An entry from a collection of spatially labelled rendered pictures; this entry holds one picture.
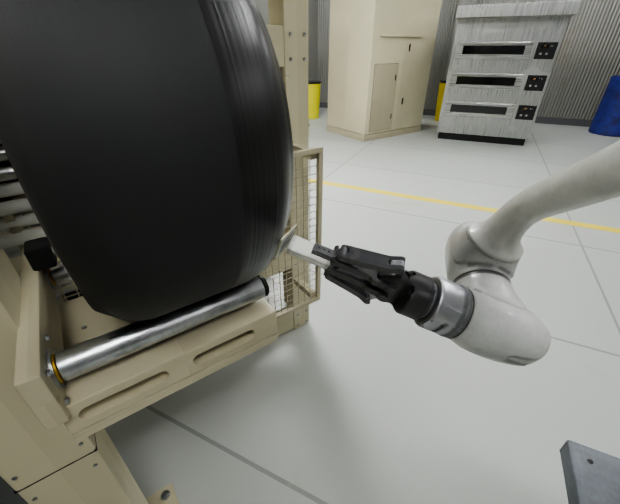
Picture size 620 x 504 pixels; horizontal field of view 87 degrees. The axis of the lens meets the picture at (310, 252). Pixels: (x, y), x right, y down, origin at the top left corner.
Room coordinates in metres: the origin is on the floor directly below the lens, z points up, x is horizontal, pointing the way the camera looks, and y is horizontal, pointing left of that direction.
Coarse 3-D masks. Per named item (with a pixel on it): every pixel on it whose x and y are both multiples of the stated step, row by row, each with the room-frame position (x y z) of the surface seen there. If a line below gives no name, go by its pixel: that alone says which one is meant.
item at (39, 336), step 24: (24, 264) 0.51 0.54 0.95; (24, 288) 0.44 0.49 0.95; (48, 288) 0.50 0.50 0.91; (24, 312) 0.38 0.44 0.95; (48, 312) 0.42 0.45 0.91; (24, 336) 0.33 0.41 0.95; (48, 336) 0.35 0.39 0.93; (24, 360) 0.29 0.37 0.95; (48, 360) 0.31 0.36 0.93; (24, 384) 0.26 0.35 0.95; (48, 384) 0.27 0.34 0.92; (48, 408) 0.26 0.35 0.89
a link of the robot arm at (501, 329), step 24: (480, 288) 0.42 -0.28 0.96; (504, 288) 0.43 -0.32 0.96; (480, 312) 0.38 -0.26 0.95; (504, 312) 0.38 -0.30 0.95; (528, 312) 0.39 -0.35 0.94; (456, 336) 0.37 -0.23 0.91; (480, 336) 0.36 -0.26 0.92; (504, 336) 0.35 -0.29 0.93; (528, 336) 0.36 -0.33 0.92; (504, 360) 0.35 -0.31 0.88; (528, 360) 0.35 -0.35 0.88
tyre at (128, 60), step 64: (0, 0) 0.31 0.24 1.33; (64, 0) 0.33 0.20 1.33; (128, 0) 0.36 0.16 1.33; (192, 0) 0.39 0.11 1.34; (0, 64) 0.30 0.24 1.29; (64, 64) 0.30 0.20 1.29; (128, 64) 0.33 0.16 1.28; (192, 64) 0.36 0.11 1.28; (256, 64) 0.40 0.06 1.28; (0, 128) 0.28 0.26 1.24; (64, 128) 0.28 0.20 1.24; (128, 128) 0.30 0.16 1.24; (192, 128) 0.33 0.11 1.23; (256, 128) 0.37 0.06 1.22; (64, 192) 0.27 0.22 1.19; (128, 192) 0.29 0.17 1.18; (192, 192) 0.32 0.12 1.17; (256, 192) 0.36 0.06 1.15; (64, 256) 0.28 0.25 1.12; (128, 256) 0.28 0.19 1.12; (192, 256) 0.32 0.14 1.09; (256, 256) 0.39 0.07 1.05; (128, 320) 0.33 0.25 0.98
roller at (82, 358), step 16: (240, 288) 0.48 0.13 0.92; (256, 288) 0.49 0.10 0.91; (192, 304) 0.43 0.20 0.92; (208, 304) 0.44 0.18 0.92; (224, 304) 0.45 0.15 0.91; (240, 304) 0.46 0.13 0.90; (144, 320) 0.39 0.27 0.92; (160, 320) 0.39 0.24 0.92; (176, 320) 0.40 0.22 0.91; (192, 320) 0.41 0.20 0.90; (208, 320) 0.43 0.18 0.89; (112, 336) 0.36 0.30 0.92; (128, 336) 0.36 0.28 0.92; (144, 336) 0.37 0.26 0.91; (160, 336) 0.38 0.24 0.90; (64, 352) 0.33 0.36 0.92; (80, 352) 0.33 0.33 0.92; (96, 352) 0.33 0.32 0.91; (112, 352) 0.34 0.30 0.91; (128, 352) 0.35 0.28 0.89; (64, 368) 0.31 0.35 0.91; (80, 368) 0.31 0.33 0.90; (96, 368) 0.33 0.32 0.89
